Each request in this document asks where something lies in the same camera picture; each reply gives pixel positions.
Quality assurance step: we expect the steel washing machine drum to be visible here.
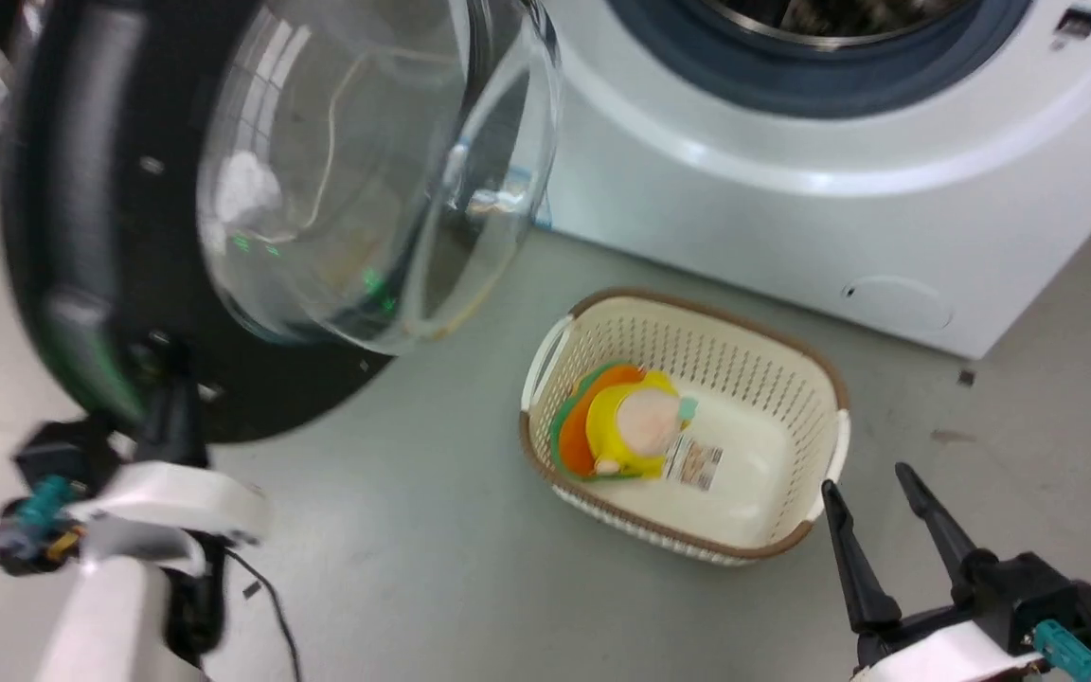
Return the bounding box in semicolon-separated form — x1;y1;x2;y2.
697;0;982;50

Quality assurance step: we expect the white printed doll tag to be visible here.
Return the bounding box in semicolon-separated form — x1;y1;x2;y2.
664;435;725;493

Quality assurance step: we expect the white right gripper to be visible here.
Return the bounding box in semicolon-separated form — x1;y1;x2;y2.
820;461;1091;682

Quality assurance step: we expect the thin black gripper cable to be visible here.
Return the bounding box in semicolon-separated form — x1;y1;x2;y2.
222;547;304;682

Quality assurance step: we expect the cream perforated laundry basket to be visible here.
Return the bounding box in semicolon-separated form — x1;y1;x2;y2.
519;288;851;567

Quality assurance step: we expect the yellow orange plush doll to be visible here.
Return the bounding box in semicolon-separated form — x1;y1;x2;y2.
549;361;699;483

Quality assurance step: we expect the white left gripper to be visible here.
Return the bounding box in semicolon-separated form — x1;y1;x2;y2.
0;345;274;577

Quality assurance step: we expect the round glass washing machine door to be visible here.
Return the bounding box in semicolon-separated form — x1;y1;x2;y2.
0;0;565;446

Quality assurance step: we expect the white front-load washing machine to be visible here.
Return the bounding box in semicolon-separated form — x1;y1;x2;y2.
534;0;1091;361

